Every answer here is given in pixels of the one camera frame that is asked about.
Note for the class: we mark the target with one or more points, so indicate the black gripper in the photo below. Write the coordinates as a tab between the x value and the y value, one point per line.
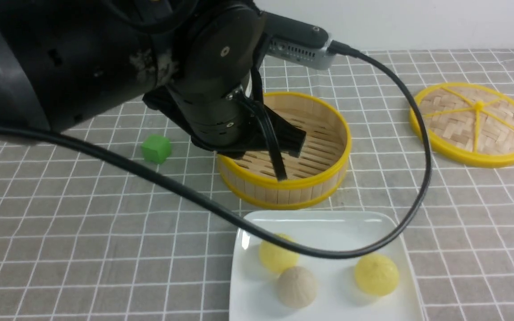
230	128

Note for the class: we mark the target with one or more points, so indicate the yellow steamed bun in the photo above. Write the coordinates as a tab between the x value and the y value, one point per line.
376	274
276	259

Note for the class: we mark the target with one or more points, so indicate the white steamed bun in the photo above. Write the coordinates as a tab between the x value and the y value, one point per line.
297	287

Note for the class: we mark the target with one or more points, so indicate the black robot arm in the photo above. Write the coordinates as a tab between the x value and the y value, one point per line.
63	62

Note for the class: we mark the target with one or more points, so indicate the white square plate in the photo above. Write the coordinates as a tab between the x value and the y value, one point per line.
252	287

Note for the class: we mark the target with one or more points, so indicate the bamboo steamer basket yellow rim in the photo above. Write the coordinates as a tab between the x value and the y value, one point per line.
313	176

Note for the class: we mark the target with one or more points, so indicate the green cube block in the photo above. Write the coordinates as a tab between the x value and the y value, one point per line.
156	149

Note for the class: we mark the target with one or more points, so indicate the woven steamer lid yellow rim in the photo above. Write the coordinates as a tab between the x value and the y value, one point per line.
470	124

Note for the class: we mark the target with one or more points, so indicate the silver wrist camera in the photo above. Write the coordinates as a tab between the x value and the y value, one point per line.
297	42

